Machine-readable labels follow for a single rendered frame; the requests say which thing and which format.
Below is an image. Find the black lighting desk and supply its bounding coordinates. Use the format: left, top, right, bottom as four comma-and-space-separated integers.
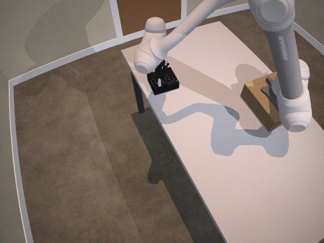
147, 67, 179, 95

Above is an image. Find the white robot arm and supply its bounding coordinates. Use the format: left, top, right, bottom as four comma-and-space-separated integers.
134, 0, 312, 133

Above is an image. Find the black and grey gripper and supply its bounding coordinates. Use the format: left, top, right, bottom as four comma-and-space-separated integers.
151, 60, 169, 87

